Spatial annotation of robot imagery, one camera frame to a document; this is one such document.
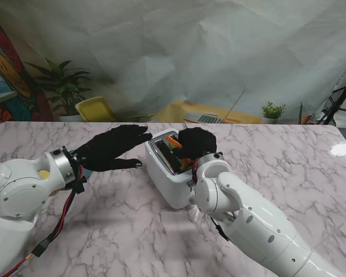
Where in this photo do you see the colourful smiley mural panel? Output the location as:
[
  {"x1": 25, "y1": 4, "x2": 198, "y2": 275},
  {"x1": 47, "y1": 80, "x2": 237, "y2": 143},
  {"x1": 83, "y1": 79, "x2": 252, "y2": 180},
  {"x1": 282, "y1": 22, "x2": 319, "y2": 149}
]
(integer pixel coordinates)
[{"x1": 0, "y1": 8, "x2": 54, "y2": 136}]

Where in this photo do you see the red black right arm cable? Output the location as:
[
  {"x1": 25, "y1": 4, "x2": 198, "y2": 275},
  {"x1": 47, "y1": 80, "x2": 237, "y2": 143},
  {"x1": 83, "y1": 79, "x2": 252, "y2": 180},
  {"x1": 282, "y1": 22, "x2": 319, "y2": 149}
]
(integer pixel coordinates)
[{"x1": 191, "y1": 158, "x2": 231, "y2": 242}]

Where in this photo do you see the open silver laptop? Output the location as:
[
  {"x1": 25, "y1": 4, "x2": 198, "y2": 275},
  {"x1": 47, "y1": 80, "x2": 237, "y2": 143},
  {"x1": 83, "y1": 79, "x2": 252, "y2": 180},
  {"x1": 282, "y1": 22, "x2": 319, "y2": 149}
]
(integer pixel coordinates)
[{"x1": 183, "y1": 89, "x2": 246, "y2": 124}]

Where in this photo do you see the yellow plastic chair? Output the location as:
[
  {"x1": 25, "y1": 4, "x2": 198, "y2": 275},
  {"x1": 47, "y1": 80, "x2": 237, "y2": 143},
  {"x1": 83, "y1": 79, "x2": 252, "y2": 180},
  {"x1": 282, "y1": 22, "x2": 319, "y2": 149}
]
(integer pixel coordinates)
[{"x1": 74, "y1": 96, "x2": 118, "y2": 122}]

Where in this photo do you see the white two-slot toaster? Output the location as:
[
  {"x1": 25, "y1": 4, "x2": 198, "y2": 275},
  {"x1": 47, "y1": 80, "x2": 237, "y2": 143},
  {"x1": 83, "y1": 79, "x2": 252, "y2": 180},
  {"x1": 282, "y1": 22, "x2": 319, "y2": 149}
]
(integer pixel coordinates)
[{"x1": 145, "y1": 129, "x2": 197, "y2": 210}]

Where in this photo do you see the small green potted plant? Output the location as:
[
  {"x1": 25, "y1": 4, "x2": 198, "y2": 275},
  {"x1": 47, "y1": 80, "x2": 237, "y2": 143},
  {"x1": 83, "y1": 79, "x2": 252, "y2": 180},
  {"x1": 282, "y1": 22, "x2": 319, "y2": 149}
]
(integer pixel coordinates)
[{"x1": 261, "y1": 101, "x2": 287, "y2": 125}]

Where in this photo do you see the red black left arm cable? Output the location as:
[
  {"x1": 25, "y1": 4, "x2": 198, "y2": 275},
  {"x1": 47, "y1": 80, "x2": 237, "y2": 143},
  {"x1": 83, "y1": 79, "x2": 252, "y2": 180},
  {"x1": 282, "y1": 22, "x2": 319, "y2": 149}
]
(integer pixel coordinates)
[{"x1": 0, "y1": 164, "x2": 86, "y2": 277}]

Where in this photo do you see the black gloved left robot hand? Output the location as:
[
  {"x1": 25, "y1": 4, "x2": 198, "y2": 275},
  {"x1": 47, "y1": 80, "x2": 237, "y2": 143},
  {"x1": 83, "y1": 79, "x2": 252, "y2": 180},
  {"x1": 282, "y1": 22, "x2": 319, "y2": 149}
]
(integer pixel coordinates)
[{"x1": 73, "y1": 124, "x2": 154, "y2": 172}]

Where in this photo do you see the large green potted plant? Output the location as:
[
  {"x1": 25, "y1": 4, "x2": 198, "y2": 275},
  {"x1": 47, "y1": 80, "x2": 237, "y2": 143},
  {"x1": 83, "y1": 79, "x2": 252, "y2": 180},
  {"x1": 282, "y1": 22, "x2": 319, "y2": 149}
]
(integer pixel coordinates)
[{"x1": 24, "y1": 57, "x2": 93, "y2": 122}]

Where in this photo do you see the black light stand tripod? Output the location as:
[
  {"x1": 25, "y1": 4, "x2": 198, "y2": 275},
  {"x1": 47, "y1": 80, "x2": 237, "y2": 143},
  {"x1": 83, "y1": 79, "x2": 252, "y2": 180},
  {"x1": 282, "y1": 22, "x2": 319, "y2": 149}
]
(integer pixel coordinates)
[{"x1": 322, "y1": 60, "x2": 346, "y2": 125}]

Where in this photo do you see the white crumpled backdrop sheet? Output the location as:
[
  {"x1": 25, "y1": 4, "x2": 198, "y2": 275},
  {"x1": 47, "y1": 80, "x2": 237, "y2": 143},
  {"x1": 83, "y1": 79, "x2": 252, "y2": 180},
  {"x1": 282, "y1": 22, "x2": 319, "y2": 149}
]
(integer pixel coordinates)
[{"x1": 0, "y1": 0, "x2": 346, "y2": 125}]

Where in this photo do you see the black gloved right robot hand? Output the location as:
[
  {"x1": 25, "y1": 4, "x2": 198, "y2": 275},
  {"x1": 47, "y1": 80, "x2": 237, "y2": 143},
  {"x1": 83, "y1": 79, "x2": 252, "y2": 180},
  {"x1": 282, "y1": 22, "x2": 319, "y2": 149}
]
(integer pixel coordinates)
[{"x1": 177, "y1": 128, "x2": 219, "y2": 161}]

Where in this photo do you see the yellow wooden desk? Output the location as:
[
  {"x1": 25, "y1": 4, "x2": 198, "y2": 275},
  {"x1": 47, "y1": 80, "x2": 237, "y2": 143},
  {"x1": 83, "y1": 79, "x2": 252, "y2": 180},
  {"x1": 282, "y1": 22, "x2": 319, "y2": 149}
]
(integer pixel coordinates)
[{"x1": 152, "y1": 99, "x2": 262, "y2": 125}]

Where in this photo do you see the red black arm cable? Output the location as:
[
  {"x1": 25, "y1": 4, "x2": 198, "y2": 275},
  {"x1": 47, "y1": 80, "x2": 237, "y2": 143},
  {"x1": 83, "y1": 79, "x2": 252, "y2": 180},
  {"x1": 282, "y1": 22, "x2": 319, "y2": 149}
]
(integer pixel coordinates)
[
  {"x1": 191, "y1": 158, "x2": 231, "y2": 242},
  {"x1": 0, "y1": 164, "x2": 86, "y2": 277}
]

